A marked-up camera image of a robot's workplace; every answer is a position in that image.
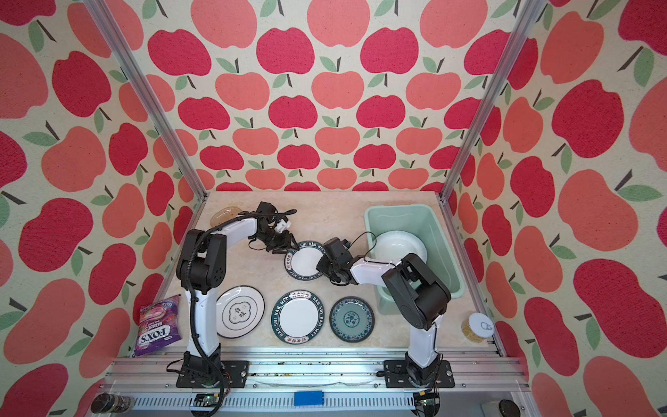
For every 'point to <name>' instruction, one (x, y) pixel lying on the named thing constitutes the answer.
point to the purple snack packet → (158, 326)
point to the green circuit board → (206, 400)
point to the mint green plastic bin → (419, 219)
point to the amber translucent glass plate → (224, 214)
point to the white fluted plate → (395, 245)
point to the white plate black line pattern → (240, 310)
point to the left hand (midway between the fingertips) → (297, 252)
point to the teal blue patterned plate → (352, 319)
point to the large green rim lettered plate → (297, 316)
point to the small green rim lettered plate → (301, 264)
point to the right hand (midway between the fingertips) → (318, 269)
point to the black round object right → (508, 408)
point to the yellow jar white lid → (478, 327)
